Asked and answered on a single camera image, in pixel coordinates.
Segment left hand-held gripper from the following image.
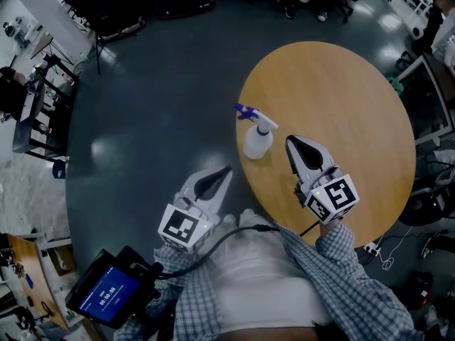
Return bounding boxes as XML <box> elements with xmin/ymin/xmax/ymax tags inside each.
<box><xmin>157</xmin><ymin>166</ymin><xmax>235</xmax><ymax>254</ymax></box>

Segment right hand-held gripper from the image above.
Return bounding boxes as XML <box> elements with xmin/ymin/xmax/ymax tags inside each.
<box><xmin>285</xmin><ymin>134</ymin><xmax>360</xmax><ymax>224</ymax></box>

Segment white spray bottle blue nozzle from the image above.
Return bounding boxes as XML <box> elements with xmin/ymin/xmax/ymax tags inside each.
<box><xmin>233</xmin><ymin>103</ymin><xmax>279</xmax><ymax>161</ymax></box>

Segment person's left forearm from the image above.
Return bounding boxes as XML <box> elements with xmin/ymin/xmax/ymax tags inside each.
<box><xmin>152</xmin><ymin>243</ymin><xmax>221</xmax><ymax>319</ymax></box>

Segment person's right forearm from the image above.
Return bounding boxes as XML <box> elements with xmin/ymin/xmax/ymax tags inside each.
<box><xmin>315</xmin><ymin>220</ymin><xmax>378</xmax><ymax>298</ymax></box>

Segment person's right shoe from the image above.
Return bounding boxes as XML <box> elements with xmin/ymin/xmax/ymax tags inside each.
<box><xmin>238</xmin><ymin>208</ymin><xmax>259</xmax><ymax>225</ymax></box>

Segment person's legs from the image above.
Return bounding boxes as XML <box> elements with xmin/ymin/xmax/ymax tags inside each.
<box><xmin>213</xmin><ymin>211</ymin><xmax>282</xmax><ymax>248</ymax></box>

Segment round wooden table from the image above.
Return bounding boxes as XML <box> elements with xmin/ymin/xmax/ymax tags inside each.
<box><xmin>235</xmin><ymin>40</ymin><xmax>417</xmax><ymax>250</ymax></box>

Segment person's torso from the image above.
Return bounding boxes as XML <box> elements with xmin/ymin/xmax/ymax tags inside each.
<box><xmin>170</xmin><ymin>222</ymin><xmax>417</xmax><ymax>341</ymax></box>

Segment small green object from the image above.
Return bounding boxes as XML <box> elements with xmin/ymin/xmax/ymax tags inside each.
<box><xmin>387</xmin><ymin>76</ymin><xmax>406</xmax><ymax>95</ymax></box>

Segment black device blue screen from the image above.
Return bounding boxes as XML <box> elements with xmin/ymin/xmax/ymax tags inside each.
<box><xmin>65</xmin><ymin>246</ymin><xmax>164</xmax><ymax>330</ymax></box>

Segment dark blue stool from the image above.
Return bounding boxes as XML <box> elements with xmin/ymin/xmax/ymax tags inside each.
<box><xmin>52</xmin><ymin>160</ymin><xmax>68</xmax><ymax>180</ymax></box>

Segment black tripod stand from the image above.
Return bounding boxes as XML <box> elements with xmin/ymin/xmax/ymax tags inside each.
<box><xmin>92</xmin><ymin>23</ymin><xmax>143</xmax><ymax>76</ymax></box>

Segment small wooden workbench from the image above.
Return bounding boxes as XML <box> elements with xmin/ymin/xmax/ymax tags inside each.
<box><xmin>5</xmin><ymin>233</ymin><xmax>70</xmax><ymax>330</ymax></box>

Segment black open shelf rack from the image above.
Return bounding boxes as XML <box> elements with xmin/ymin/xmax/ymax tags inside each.
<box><xmin>12</xmin><ymin>55</ymin><xmax>81</xmax><ymax>161</ymax></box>

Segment tall black cabinet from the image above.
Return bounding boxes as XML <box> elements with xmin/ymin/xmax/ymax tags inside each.
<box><xmin>65</xmin><ymin>0</ymin><xmax>146</xmax><ymax>37</ymax></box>

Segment thick black cable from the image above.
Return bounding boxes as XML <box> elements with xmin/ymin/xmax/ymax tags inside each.
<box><xmin>156</xmin><ymin>224</ymin><xmax>282</xmax><ymax>280</ymax></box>

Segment thin black cable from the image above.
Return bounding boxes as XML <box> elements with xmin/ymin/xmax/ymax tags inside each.
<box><xmin>298</xmin><ymin>218</ymin><xmax>323</xmax><ymax>237</ymax></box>

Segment white cable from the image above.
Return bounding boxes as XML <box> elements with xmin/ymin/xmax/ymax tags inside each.
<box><xmin>376</xmin><ymin>225</ymin><xmax>413</xmax><ymax>271</ymax></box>

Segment glass-top metal frame cabinet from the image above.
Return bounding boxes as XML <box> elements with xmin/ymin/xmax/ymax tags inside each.
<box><xmin>396</xmin><ymin>51</ymin><xmax>455</xmax><ymax>145</ymax></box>

